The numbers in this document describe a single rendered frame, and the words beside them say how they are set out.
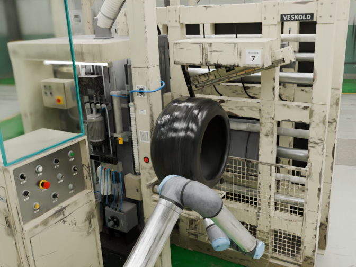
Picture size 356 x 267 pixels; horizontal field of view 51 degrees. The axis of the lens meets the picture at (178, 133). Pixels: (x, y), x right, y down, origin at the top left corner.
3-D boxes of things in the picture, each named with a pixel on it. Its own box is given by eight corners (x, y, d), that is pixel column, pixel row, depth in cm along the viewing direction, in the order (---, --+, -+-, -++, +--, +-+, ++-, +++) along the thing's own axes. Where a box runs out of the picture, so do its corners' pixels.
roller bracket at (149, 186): (145, 198, 237) (144, 184, 234) (178, 174, 269) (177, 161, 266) (150, 199, 235) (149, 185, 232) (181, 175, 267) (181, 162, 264)
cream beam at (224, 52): (172, 64, 241) (171, 41, 237) (191, 60, 262) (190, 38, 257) (264, 68, 211) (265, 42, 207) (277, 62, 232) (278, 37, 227)
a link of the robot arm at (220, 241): (221, 252, 196) (211, 252, 189) (212, 230, 203) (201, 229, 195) (235, 244, 192) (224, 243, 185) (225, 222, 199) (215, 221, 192)
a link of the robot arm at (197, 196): (213, 182, 149) (269, 244, 194) (190, 175, 158) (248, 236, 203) (201, 207, 145) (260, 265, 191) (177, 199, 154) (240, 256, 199)
